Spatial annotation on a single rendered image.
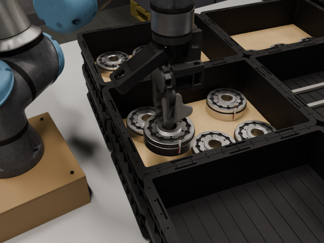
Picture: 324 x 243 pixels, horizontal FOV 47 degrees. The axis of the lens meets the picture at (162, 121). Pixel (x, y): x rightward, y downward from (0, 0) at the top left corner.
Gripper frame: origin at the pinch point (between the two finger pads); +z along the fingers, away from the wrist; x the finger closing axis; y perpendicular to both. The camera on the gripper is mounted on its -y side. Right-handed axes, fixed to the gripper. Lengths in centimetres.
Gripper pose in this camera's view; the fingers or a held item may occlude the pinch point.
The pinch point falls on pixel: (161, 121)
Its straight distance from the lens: 77.8
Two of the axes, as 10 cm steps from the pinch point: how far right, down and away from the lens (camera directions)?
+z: 0.1, 7.8, 6.2
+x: -3.6, -5.8, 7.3
